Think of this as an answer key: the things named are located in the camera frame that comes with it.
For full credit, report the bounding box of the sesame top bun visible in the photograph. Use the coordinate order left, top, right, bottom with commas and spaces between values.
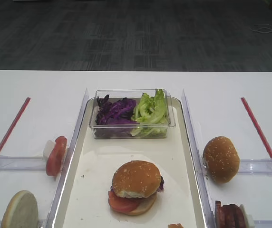
111, 160, 161, 198

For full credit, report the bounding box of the sesame bun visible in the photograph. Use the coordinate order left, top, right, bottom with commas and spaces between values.
203, 136, 240, 184
111, 160, 161, 198

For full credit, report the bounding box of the green lettuce pile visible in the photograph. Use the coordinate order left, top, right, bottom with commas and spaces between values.
131, 89, 168, 138

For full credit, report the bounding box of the front tomato slice on bun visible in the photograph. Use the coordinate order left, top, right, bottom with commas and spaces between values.
108, 191, 142, 213

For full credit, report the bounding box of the white tomato holder block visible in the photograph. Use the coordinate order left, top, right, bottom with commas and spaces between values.
43, 140, 55, 161

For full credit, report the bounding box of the sliced meat patties stack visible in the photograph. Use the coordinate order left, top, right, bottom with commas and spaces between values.
215, 200, 247, 228

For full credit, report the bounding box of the white meat holder block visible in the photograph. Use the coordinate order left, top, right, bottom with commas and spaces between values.
239, 204, 255, 228

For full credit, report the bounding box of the purple cabbage pile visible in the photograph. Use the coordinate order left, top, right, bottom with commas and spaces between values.
95, 94, 140, 138

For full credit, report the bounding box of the clear plastic salad container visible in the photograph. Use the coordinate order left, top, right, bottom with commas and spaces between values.
89, 88, 176, 139

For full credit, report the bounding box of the purple cabbage strip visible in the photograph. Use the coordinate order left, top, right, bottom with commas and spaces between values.
156, 176, 165, 192

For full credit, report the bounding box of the bottom bun on tray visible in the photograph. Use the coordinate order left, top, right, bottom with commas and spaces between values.
123, 193, 157, 216

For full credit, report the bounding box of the white serving tray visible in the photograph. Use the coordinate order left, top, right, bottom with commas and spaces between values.
54, 98, 205, 228

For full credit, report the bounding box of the right red tape strip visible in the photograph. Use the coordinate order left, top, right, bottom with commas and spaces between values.
241, 97, 272, 160

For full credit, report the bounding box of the red tape strip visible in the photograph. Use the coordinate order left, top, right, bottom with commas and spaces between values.
0, 97, 31, 152
241, 97, 272, 160

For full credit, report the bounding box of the food scrap at tray edge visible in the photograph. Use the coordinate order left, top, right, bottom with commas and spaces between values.
167, 223, 184, 228

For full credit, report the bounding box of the right clear acrylic divider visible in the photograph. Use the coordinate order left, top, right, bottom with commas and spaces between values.
181, 89, 216, 228

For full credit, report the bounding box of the clear acrylic divider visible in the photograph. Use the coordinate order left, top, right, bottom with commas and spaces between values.
42, 90, 89, 228
181, 89, 216, 228

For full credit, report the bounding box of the left red tape strip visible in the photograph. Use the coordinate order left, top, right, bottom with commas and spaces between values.
0, 97, 31, 152

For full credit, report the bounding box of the left clear acrylic divider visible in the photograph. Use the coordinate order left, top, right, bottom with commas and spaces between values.
42, 90, 89, 228

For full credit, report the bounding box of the upright bun half left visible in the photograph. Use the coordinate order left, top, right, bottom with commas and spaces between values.
0, 190, 39, 228

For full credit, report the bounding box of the right clear cross rail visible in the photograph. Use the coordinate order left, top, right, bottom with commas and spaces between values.
199, 158, 272, 176

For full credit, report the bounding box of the clear cross rail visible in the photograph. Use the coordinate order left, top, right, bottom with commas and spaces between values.
0, 155, 47, 171
199, 158, 272, 176

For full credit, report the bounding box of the left clear cross rail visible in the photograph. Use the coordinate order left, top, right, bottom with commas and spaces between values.
0, 155, 47, 171

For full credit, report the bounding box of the white cable on floor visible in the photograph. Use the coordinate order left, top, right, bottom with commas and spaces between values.
249, 24, 272, 37

